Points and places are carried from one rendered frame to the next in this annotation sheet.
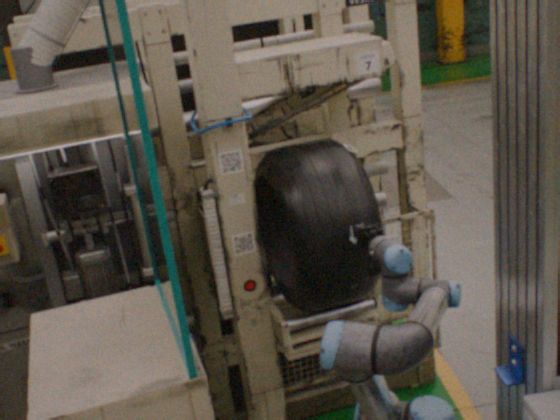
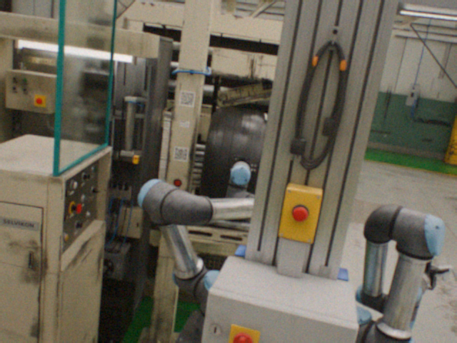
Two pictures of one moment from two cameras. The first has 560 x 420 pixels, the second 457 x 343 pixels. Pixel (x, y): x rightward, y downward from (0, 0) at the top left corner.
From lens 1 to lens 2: 0.83 m
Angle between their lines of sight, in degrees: 16
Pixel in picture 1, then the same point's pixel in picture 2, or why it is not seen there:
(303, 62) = (264, 61)
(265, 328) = not seen: hidden behind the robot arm
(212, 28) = (198, 11)
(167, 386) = (38, 174)
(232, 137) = (192, 83)
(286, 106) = (251, 91)
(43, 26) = not seen: outside the picture
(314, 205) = (223, 138)
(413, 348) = (189, 208)
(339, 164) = (252, 122)
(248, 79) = (226, 61)
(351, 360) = (151, 202)
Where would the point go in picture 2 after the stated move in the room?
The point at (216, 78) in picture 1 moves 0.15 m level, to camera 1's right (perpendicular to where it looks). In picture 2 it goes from (192, 42) to (221, 46)
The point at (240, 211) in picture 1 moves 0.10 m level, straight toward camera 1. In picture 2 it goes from (184, 132) to (177, 135)
